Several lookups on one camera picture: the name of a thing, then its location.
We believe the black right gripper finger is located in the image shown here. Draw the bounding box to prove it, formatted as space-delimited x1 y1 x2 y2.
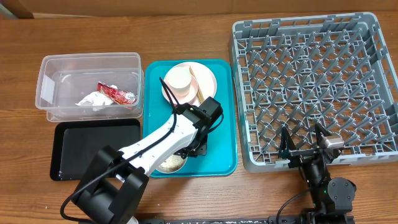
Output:
314 123 331 146
278 126 296 159

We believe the black tray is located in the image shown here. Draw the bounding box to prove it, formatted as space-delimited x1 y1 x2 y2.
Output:
50 118 141 181

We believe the red snack wrapper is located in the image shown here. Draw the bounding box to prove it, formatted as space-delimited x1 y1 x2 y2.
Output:
97 82 137 105

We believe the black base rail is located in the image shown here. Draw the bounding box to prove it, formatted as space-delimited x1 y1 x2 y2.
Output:
138 216 355 224

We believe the white tissue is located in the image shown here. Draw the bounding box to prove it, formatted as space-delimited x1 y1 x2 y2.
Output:
76 91 114 111

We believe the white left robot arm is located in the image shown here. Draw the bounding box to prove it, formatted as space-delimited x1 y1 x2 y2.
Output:
60 82 224 223

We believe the grey plastic dish rack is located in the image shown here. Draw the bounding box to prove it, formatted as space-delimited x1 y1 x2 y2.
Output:
229 12 397 173

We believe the cream cup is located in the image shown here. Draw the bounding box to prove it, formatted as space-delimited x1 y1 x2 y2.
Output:
167 67 192 96

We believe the large pink plate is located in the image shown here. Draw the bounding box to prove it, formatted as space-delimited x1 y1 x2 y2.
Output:
164 62 217 106

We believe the wooden chopstick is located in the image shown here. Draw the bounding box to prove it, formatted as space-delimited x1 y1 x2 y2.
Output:
188 65 206 103

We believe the small pink plate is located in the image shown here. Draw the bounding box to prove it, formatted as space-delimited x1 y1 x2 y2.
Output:
162 78 198 105

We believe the teal plastic tray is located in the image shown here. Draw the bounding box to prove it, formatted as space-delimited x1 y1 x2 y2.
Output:
143 59 238 178

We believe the clear plastic waste bin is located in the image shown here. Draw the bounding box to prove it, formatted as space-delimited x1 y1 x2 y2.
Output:
35 52 144 123

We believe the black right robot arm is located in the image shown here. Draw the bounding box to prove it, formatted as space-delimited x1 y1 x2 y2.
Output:
275 123 356 223

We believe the white bowl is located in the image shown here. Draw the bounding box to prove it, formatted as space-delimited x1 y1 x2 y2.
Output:
157 154 187 174

